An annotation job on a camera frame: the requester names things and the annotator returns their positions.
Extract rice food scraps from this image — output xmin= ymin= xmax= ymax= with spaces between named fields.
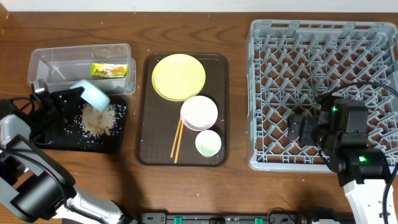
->
xmin=64 ymin=103 xmax=127 ymax=144

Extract light blue bowl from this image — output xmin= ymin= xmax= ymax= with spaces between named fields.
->
xmin=70 ymin=80 xmax=110 ymax=113

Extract green snack wrapper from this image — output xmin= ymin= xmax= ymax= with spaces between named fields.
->
xmin=90 ymin=63 xmax=129 ymax=78

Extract small white cup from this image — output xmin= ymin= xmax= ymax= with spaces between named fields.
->
xmin=195 ymin=130 xmax=221 ymax=157

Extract pink white bowl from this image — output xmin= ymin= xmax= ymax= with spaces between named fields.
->
xmin=180 ymin=96 xmax=218 ymax=131

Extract wooden chopstick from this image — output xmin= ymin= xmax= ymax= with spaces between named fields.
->
xmin=170 ymin=118 xmax=182 ymax=158
xmin=173 ymin=122 xmax=183 ymax=164

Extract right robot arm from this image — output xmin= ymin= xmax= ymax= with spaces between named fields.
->
xmin=287 ymin=95 xmax=397 ymax=223

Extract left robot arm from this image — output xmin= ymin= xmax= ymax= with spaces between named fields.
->
xmin=1 ymin=86 xmax=141 ymax=223

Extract black rectangular waste tray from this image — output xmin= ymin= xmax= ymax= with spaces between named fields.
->
xmin=34 ymin=97 xmax=127 ymax=154

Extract grey plastic dishwasher rack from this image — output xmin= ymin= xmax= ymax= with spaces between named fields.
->
xmin=246 ymin=19 xmax=397 ymax=173

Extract clear plastic waste bin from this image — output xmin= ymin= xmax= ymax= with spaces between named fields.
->
xmin=27 ymin=44 xmax=136 ymax=95

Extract dark brown serving tray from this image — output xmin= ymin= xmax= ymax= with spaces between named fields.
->
xmin=135 ymin=52 xmax=230 ymax=167

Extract yellow round plate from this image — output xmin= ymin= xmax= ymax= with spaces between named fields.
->
xmin=152 ymin=54 xmax=206 ymax=101

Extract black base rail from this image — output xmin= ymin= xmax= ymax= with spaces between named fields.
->
xmin=136 ymin=212 xmax=355 ymax=224

